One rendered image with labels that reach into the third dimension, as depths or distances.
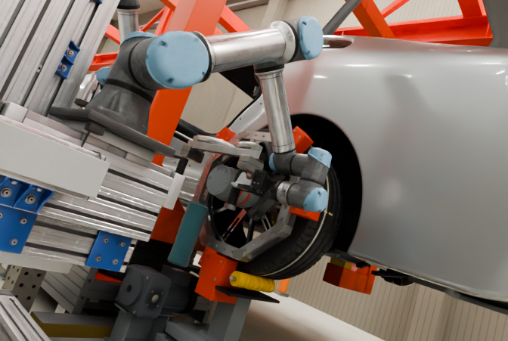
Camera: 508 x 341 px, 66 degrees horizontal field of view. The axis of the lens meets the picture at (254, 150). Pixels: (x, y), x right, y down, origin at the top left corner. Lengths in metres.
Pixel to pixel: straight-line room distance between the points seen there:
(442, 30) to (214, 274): 3.53
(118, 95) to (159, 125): 0.92
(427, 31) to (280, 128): 3.43
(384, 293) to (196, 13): 4.54
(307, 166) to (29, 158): 0.78
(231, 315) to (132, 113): 1.11
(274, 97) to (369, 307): 4.75
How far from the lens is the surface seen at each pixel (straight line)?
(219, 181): 1.57
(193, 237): 1.67
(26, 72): 1.05
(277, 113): 1.25
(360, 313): 5.81
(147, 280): 1.75
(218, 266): 1.65
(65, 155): 0.75
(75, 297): 2.00
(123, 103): 0.93
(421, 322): 5.24
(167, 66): 0.83
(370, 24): 3.54
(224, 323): 1.82
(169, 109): 1.88
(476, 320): 5.38
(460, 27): 4.47
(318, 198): 1.18
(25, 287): 1.90
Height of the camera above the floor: 0.69
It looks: 11 degrees up
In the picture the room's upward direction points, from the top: 19 degrees clockwise
